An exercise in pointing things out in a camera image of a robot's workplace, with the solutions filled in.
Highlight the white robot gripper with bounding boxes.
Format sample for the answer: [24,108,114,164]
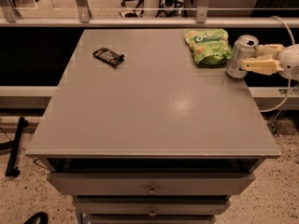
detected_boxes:
[237,44,299,81]

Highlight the drawer knob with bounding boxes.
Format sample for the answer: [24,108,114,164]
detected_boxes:
[148,187,157,195]
[149,210,157,217]

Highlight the grey drawer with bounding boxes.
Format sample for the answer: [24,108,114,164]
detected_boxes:
[73,198,230,216]
[48,173,255,196]

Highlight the middle grey drawer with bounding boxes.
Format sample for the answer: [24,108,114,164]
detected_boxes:
[73,198,230,216]

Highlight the black shoe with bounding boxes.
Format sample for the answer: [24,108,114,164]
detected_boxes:
[23,212,49,224]

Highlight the black snack wrapper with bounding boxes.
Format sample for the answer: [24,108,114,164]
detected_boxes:
[93,48,124,68]

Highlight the upper drawer knob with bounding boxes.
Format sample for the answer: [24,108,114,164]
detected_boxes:
[148,187,157,195]

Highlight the centre office chair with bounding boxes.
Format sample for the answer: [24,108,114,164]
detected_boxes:
[119,0,163,18]

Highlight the metal railing ledge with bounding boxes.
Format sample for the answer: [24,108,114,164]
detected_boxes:
[0,0,299,28]

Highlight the grey drawer cabinet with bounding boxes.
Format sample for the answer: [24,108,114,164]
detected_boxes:
[27,29,279,224]

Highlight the green rice chip bag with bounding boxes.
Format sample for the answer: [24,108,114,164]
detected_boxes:
[184,29,232,66]

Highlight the upper grey drawer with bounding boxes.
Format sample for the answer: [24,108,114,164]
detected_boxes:
[48,173,255,196]

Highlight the black stand leg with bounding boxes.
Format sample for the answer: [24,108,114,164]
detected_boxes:
[0,117,29,177]

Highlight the middle drawer knob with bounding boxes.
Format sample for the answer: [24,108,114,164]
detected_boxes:
[149,210,157,217]

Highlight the silver green 7up can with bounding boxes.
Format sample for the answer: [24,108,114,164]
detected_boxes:
[226,35,259,78]

